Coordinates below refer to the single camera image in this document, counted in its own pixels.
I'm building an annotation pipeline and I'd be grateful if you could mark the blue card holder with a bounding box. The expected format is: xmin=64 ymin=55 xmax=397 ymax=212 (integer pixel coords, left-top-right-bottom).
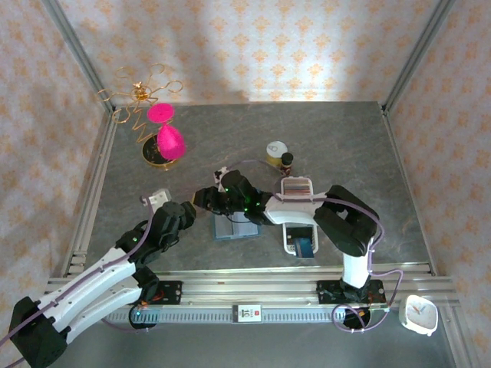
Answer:
xmin=213 ymin=212 xmax=262 ymax=242

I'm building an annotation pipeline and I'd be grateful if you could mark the white plastic card tray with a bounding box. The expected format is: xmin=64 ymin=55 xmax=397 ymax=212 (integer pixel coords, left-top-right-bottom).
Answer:
xmin=282 ymin=176 xmax=320 ymax=258

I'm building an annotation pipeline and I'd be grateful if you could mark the stack of coloured cards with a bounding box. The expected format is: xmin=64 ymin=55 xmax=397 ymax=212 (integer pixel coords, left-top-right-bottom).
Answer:
xmin=284 ymin=179 xmax=311 ymax=196

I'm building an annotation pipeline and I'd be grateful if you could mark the dark patterned credit card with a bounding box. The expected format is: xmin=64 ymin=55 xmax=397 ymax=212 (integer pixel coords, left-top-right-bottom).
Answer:
xmin=287 ymin=227 xmax=314 ymax=241

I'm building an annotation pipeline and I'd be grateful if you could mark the blue credit card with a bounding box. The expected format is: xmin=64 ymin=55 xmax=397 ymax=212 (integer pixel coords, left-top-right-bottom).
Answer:
xmin=293 ymin=237 xmax=316 ymax=258

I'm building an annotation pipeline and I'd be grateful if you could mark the small black-capped spice bottle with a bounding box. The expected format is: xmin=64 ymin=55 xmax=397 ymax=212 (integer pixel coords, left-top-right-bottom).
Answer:
xmin=278 ymin=152 xmax=295 ymax=178

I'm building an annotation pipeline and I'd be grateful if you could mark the gold tin can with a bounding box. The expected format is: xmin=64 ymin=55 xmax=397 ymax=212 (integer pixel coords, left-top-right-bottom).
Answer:
xmin=265 ymin=140 xmax=289 ymax=169

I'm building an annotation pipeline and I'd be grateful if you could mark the pink hourglass on stand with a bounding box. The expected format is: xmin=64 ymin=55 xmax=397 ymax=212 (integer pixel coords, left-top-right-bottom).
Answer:
xmin=147 ymin=102 xmax=187 ymax=161

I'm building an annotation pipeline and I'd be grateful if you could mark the white number label tag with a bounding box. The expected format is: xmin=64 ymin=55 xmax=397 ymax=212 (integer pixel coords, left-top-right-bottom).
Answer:
xmin=232 ymin=304 xmax=263 ymax=324

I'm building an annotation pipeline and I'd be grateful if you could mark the white square alarm clock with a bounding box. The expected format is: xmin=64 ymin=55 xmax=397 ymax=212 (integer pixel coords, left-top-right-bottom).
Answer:
xmin=398 ymin=294 xmax=439 ymax=337

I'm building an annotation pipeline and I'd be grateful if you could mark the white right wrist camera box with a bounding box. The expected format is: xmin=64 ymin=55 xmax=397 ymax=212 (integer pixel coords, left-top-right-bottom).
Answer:
xmin=213 ymin=166 xmax=232 ymax=192

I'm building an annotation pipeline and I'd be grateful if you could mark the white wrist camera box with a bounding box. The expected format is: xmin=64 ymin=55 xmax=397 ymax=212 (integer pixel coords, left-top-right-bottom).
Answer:
xmin=213 ymin=166 xmax=232 ymax=192
xmin=147 ymin=188 xmax=173 ymax=210

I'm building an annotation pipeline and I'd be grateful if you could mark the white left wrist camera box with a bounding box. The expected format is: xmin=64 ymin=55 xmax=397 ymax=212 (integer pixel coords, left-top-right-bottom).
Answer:
xmin=147 ymin=188 xmax=173 ymax=210

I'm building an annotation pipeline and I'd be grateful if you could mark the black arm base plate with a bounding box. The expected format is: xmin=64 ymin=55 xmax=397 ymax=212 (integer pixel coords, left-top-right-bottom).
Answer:
xmin=130 ymin=280 xmax=183 ymax=307
xmin=316 ymin=279 xmax=384 ymax=306

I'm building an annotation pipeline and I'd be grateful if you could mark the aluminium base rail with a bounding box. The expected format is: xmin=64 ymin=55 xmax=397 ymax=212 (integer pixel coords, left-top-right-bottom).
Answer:
xmin=45 ymin=262 xmax=457 ymax=307

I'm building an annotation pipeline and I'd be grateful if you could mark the aluminium frame side rail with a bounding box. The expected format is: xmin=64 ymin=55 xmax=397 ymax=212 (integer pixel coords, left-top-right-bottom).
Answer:
xmin=381 ymin=103 xmax=438 ymax=275
xmin=49 ymin=110 xmax=118 ymax=277

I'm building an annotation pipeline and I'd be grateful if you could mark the grey slotted cable duct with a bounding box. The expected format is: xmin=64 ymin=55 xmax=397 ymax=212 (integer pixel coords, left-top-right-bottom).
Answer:
xmin=105 ymin=306 xmax=388 ymax=325

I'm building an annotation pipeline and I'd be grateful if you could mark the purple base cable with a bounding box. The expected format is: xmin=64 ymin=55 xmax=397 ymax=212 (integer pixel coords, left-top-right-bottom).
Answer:
xmin=101 ymin=316 xmax=157 ymax=334
xmin=331 ymin=304 xmax=389 ymax=334

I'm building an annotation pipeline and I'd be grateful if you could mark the aluminium frame post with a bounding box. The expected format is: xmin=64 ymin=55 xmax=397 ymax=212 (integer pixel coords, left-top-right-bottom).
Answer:
xmin=40 ymin=0 xmax=116 ymax=116
xmin=383 ymin=0 xmax=456 ymax=114

